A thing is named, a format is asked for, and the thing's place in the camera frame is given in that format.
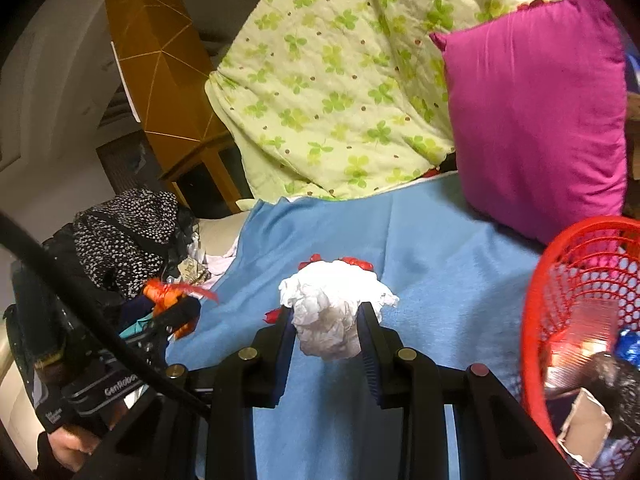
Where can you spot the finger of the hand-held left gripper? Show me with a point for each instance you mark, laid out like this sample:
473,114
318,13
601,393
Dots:
182,315

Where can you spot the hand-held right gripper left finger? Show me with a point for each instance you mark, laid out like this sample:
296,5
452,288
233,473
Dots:
285,355

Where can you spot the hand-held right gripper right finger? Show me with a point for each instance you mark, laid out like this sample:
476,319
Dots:
370,355

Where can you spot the orange red plastic bag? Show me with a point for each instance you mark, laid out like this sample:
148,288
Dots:
167,292

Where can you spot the white tissue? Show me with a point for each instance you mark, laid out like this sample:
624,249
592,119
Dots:
330,310

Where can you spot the red plastic mesh basket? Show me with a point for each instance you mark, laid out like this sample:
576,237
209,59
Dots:
532,320

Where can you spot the black plastic bag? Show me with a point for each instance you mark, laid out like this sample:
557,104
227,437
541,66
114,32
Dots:
617,390

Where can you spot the blue plastic bag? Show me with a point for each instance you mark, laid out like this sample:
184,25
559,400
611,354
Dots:
629,347

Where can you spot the person's left hand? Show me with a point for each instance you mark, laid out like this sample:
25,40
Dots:
75,447

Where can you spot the beige patterned cloth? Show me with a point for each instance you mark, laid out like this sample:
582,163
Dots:
192,270

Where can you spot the teal jacket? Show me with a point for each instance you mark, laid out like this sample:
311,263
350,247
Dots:
134,327

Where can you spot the black lace cloth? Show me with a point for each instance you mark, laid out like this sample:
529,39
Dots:
182,232

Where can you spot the beige mattress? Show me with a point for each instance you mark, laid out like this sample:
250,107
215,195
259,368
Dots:
220,235

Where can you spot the black white dotted garment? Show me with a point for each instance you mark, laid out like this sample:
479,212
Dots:
125,240

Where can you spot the black jacket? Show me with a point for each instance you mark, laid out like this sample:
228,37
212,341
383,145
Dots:
35,310

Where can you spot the blue blanket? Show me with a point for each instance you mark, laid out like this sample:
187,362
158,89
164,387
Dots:
425,270

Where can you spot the green clover print quilt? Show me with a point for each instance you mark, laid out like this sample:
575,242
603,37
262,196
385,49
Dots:
325,85

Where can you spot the magenta pillow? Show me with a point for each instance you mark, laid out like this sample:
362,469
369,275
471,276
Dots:
530,125

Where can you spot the orange wooden cabinet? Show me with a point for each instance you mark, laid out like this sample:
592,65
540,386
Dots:
145,35

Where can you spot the wooden table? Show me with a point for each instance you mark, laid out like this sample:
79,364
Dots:
634,160

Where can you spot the shiny red bag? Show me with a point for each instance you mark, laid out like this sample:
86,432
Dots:
537,4

